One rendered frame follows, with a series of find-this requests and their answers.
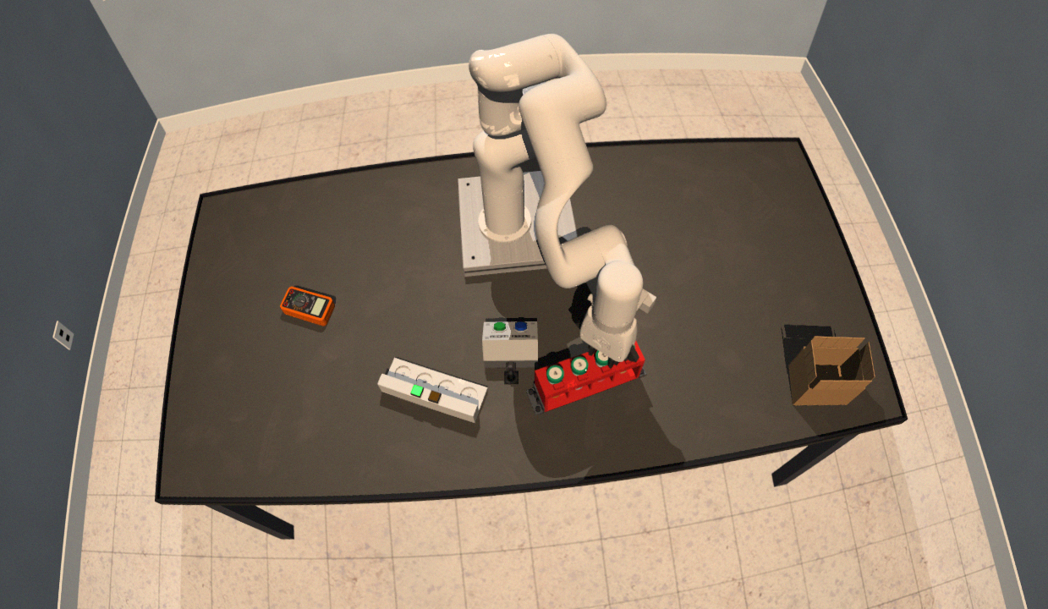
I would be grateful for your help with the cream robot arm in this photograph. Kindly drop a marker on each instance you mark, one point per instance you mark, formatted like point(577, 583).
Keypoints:
point(546, 118)

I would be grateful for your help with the orange digital multimeter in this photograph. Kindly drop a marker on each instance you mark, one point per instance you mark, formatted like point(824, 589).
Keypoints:
point(308, 306)

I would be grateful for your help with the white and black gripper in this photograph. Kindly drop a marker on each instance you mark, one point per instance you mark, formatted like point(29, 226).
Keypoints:
point(615, 346)

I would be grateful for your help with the red tube rack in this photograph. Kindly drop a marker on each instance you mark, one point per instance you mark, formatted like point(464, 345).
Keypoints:
point(594, 373)

